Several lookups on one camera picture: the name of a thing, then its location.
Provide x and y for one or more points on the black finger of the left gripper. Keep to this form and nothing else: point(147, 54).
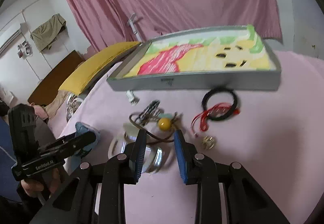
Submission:
point(61, 148)

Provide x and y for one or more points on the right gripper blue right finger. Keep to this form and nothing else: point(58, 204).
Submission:
point(185, 157)

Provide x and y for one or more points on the pink bed sheet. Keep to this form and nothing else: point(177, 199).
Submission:
point(277, 137)

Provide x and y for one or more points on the white window handle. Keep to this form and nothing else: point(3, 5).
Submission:
point(131, 24)

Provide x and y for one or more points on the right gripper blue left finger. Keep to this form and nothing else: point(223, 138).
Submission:
point(136, 157)

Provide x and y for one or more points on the colourful painted paper liner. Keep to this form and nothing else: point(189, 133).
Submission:
point(241, 50)

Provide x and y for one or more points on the white air conditioner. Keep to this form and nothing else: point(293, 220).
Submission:
point(9, 35)

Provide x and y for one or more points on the olive cloth hanging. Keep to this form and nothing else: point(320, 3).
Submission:
point(45, 34)

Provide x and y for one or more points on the white hair clip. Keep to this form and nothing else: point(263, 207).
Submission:
point(133, 99)

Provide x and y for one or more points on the yellow pillow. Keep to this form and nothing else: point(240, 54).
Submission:
point(93, 68)

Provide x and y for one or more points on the brown wooden headboard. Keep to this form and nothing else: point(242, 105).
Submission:
point(47, 89)

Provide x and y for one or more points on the grey shallow cardboard box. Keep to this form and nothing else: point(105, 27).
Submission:
point(238, 80)

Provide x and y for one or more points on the black braided bracelet red tassel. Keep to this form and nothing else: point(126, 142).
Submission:
point(219, 112)

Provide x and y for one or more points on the beige hair claw clip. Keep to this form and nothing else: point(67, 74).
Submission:
point(153, 155)

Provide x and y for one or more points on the person's left hand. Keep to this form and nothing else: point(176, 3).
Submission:
point(33, 187)

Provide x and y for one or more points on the blue smart watch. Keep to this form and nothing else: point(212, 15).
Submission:
point(90, 137)

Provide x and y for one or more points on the brown hair tie yellow bead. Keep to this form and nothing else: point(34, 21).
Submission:
point(164, 123)

